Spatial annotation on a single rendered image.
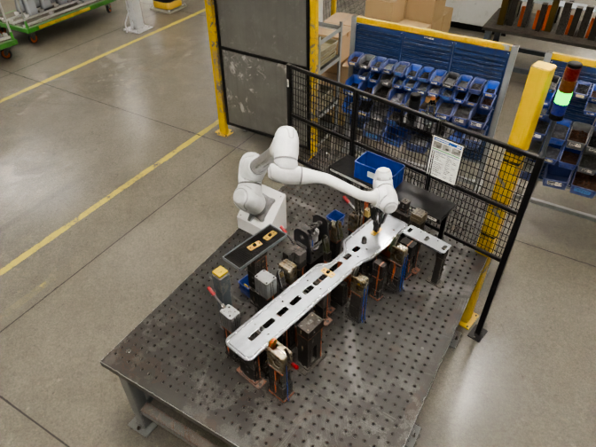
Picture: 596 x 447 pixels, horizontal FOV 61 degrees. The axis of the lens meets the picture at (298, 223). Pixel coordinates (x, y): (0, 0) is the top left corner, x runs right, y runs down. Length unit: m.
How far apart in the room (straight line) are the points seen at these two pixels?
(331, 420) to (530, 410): 1.58
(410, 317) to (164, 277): 2.16
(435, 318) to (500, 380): 0.91
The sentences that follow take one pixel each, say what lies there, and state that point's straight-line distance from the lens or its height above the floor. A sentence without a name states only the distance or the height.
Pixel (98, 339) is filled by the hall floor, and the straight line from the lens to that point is 4.10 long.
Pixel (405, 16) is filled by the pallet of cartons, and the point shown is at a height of 0.78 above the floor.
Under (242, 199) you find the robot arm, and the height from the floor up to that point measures 1.09.
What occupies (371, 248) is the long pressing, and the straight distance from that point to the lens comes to 3.04.
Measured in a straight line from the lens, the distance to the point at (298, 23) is 4.97.
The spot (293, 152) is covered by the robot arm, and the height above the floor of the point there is 1.57.
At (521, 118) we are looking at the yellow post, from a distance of 3.06.
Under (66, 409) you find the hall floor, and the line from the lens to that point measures 3.84.
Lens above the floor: 3.06
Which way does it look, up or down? 40 degrees down
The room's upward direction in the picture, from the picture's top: straight up
